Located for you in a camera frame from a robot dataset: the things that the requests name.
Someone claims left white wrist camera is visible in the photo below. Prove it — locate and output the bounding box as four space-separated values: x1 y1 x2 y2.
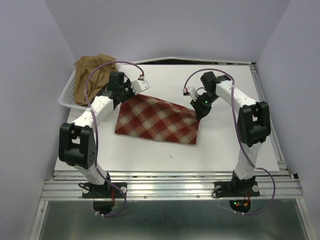
131 77 150 95

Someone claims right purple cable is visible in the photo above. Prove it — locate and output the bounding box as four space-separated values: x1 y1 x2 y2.
183 68 277 216

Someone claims purple cable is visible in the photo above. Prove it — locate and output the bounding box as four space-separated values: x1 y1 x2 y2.
84 60 146 218
183 68 277 216

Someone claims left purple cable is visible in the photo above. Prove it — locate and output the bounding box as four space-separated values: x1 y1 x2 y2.
84 60 146 218

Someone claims brown skirt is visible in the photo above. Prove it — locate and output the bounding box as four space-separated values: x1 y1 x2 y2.
73 54 118 107

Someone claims aluminium frame rail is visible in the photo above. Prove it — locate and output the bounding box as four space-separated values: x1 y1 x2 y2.
29 62 316 240

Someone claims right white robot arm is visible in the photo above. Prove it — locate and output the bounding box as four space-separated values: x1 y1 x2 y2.
182 68 271 195

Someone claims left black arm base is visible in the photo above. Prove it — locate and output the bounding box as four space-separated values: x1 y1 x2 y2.
78 182 128 200

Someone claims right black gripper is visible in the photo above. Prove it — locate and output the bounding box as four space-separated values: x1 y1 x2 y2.
190 91 219 120

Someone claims white plastic basket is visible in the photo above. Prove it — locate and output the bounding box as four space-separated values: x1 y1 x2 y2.
58 68 88 111

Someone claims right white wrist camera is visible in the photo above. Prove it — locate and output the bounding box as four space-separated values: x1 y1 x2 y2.
182 87 199 101

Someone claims red plaid skirt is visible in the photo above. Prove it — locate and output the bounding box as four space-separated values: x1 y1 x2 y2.
114 94 200 145

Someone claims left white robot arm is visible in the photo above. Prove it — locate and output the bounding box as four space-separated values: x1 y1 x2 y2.
58 71 149 197

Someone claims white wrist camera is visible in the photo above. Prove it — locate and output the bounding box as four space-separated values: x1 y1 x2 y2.
131 77 150 95
182 87 199 101

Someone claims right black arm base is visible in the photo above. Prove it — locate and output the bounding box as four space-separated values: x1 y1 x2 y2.
212 171 260 198

